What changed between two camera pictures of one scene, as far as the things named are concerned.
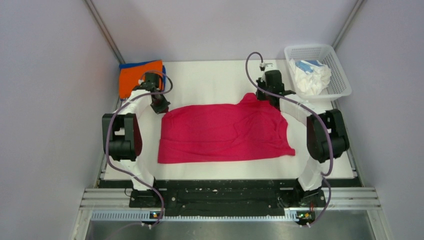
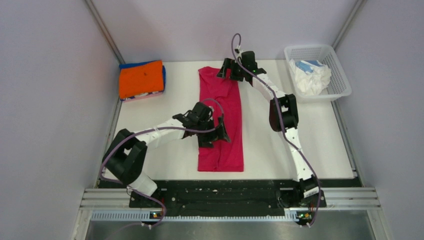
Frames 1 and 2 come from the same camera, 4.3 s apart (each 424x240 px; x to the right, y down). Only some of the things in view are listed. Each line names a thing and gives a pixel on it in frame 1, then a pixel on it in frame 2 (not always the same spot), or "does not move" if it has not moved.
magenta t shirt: x=201 y=133 → x=225 y=156
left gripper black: x=162 y=108 → x=219 y=133
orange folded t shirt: x=130 y=77 does not move
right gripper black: x=259 y=96 → x=228 y=63
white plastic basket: x=338 y=85 does not move
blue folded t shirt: x=130 y=65 does not move
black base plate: x=227 y=198 does not move
